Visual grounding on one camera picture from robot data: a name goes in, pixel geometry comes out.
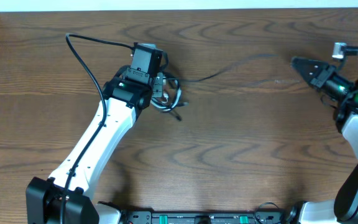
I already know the white usb cable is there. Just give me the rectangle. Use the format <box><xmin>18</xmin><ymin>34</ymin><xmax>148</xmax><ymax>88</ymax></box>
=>
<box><xmin>150</xmin><ymin>79</ymin><xmax>183</xmax><ymax>113</ymax></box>

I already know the black usb cable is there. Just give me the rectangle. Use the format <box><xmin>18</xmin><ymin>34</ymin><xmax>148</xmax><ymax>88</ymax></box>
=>
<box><xmin>157</xmin><ymin>53</ymin><xmax>279</xmax><ymax>122</ymax></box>

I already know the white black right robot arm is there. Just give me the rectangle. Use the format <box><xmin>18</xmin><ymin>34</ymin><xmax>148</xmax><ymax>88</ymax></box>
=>
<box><xmin>291</xmin><ymin>57</ymin><xmax>358</xmax><ymax>223</ymax></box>

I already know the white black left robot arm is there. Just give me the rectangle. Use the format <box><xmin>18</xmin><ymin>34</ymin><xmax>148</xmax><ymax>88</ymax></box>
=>
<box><xmin>25</xmin><ymin>44</ymin><xmax>164</xmax><ymax>223</ymax></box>

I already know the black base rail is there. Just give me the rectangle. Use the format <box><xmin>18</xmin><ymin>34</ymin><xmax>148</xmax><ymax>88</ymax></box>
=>
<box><xmin>118</xmin><ymin>209</ymin><xmax>288</xmax><ymax>224</ymax></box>

